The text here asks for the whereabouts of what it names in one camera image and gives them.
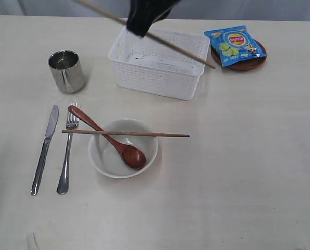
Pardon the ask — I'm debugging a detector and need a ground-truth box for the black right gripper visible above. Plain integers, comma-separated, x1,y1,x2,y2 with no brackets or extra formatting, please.
126,0,180,37

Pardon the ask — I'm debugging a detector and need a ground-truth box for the brown wooden chopstick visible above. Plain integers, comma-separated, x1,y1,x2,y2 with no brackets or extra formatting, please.
74,1,216,69
61,130,190,138

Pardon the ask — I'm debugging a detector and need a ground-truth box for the brown round plate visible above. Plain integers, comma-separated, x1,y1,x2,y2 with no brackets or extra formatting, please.
211,34,267,71

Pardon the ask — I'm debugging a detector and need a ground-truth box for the silver metal table knife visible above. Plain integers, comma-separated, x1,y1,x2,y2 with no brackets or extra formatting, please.
31,105,59,196

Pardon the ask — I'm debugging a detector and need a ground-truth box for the white curtain backdrop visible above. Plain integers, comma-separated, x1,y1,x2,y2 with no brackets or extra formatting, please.
0,0,310,21

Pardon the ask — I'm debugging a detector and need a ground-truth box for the grey speckled ceramic bowl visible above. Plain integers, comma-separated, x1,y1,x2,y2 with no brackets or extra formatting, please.
88,118,158,179

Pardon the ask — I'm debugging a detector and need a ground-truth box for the red-brown wooden spoon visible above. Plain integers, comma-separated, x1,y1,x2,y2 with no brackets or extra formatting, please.
68,105,147,169

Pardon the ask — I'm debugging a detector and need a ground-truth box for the silver metal fork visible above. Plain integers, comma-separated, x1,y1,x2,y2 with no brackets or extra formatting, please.
56,110,79,195

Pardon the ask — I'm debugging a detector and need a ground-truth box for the white perforated plastic basket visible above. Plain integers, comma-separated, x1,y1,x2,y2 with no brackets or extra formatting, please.
108,28,205,101

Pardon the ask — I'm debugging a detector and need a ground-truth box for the blue Lay's chips bag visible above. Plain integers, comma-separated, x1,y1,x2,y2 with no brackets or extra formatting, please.
204,25,267,67

